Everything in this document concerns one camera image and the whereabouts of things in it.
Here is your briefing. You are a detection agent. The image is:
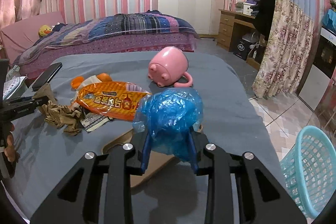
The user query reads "white water dispenser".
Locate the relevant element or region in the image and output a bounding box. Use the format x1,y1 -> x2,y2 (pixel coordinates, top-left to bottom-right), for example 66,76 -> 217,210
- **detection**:
298,26 -> 335,111

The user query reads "yellow duck plush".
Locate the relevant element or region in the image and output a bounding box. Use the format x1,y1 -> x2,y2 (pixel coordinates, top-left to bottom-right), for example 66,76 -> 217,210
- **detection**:
39,25 -> 52,37

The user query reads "orange tangerine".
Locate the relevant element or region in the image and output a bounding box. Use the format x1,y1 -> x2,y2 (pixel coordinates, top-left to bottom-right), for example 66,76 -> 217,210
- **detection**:
96,73 -> 112,82

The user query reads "bed with plaid quilt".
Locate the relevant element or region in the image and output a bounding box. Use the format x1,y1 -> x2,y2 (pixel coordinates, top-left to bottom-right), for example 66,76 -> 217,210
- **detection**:
1,10 -> 199,79

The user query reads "potted green plant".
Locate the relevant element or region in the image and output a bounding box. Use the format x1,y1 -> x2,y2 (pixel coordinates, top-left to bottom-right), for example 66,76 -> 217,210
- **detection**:
330,0 -> 336,12

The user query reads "white printer on desk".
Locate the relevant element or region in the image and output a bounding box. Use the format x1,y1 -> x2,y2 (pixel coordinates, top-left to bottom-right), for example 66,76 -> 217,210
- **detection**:
235,0 -> 259,16

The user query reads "left hand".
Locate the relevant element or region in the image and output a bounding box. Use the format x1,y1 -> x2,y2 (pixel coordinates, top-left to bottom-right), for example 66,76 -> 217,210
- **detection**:
4,123 -> 18,162

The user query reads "black smartphone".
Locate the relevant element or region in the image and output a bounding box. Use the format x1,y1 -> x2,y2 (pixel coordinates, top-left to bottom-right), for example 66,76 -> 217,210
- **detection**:
32,62 -> 63,91

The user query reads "grey bed cover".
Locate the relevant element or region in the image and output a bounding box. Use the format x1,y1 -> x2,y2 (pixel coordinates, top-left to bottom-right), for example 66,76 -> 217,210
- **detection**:
4,51 -> 284,223

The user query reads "black hanging garment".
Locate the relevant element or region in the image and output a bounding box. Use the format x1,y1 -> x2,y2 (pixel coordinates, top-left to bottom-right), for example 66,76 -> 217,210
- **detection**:
253,0 -> 275,41

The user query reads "teal plastic laundry basket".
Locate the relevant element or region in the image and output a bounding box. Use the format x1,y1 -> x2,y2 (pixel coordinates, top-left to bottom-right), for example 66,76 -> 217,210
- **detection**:
280,125 -> 335,219

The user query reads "patterned small wrapper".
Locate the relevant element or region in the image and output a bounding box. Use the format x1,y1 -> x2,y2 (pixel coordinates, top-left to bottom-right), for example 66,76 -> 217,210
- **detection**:
80,112 -> 114,132

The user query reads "wooden desk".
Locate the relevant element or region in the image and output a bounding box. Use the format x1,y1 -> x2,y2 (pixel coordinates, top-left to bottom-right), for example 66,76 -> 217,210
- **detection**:
217,10 -> 264,70

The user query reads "tan phone case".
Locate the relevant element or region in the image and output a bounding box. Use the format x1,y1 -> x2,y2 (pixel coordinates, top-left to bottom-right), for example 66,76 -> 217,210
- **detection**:
101,128 -> 176,189

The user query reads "black box under desk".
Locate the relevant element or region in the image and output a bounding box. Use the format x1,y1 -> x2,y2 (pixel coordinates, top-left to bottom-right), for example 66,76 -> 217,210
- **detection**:
233,39 -> 254,61

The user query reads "floral curtain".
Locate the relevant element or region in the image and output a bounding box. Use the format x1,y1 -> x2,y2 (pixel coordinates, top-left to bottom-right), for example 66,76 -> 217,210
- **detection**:
252,0 -> 314,98

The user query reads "pink pig mug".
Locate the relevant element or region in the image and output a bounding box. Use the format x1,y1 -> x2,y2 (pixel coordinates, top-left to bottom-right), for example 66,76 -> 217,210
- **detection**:
147,46 -> 193,87

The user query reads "orange peel piece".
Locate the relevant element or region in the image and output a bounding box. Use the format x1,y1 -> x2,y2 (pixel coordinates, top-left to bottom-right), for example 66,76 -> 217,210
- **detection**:
71,76 -> 84,90

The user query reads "brown paper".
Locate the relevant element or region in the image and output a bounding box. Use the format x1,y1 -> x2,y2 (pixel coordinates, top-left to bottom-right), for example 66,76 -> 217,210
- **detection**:
33,83 -> 84,136

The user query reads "orange snack bag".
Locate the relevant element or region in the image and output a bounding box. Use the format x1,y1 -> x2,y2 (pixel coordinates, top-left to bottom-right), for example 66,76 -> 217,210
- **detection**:
76,81 -> 150,121

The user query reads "blue cloth on dispenser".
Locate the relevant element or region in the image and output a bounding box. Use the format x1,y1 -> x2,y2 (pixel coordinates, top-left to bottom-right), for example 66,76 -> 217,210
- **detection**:
322,9 -> 336,34

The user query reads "blue plastic bag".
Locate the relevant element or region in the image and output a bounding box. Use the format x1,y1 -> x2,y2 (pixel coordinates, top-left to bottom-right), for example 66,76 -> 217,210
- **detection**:
133,87 -> 203,161

